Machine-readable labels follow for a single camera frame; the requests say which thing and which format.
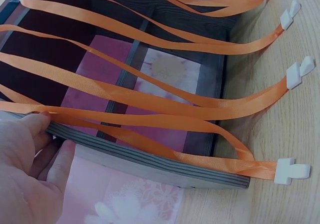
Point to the person's left hand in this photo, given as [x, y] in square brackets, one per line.
[20, 174]

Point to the person's left thumb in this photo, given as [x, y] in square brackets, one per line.
[35, 125]

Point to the dark grey wooden divided box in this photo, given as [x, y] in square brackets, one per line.
[155, 162]

